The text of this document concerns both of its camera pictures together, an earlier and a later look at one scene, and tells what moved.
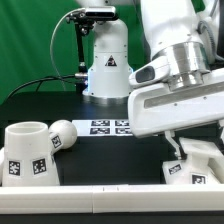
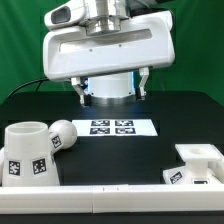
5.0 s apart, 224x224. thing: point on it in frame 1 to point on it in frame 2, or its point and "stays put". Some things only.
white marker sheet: x=102 y=127 stays put
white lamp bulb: x=61 y=135 stays put
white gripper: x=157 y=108 to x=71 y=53
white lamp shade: x=28 y=156 stays put
